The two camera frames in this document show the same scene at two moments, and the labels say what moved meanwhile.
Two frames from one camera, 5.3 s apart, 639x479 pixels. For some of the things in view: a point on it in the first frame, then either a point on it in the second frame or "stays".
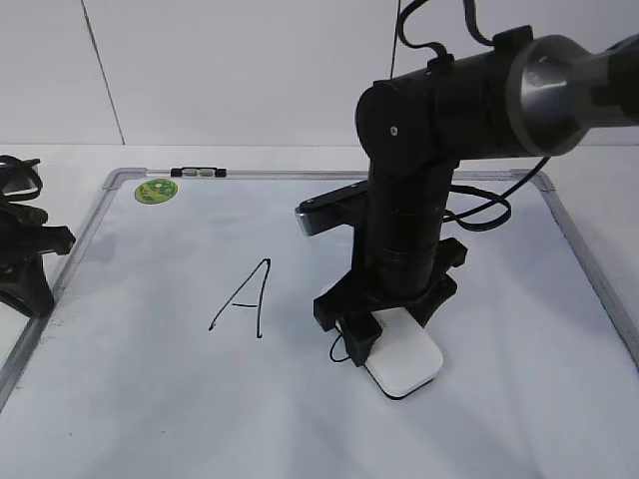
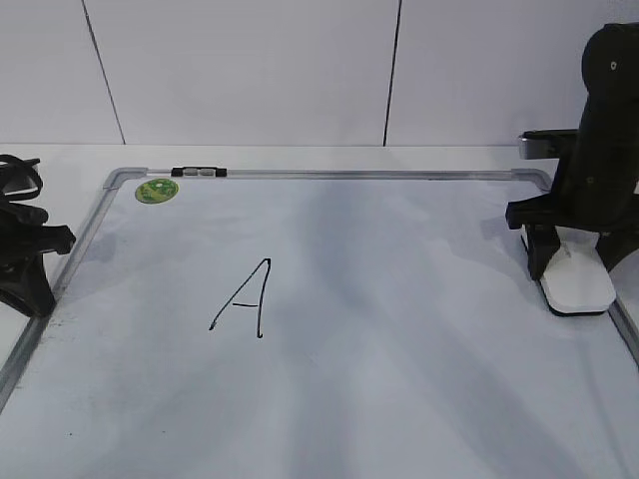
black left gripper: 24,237 stays
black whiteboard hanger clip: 199,171 stays
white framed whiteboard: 180,343 stays
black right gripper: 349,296 → 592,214
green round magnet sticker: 156,191 stays
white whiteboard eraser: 406,356 → 577,282
